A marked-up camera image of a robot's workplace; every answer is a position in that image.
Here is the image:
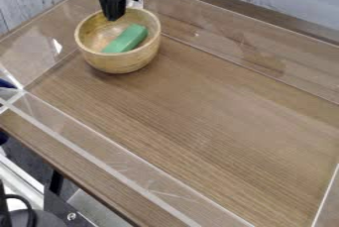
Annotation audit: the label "green rectangular block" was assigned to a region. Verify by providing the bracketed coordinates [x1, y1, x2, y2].
[102, 24, 148, 54]

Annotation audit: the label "light wooden bowl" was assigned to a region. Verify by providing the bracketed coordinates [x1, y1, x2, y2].
[75, 8, 162, 73]

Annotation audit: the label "clear acrylic tray walls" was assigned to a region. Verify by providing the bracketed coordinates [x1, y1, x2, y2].
[0, 0, 339, 227]

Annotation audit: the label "black table leg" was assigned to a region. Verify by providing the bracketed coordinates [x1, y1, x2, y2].
[49, 170, 64, 195]

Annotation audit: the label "grey metal base plate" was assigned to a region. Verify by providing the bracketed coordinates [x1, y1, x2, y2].
[44, 188, 97, 227]

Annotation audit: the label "black cable loop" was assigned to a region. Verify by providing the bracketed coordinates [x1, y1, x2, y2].
[0, 193, 39, 227]

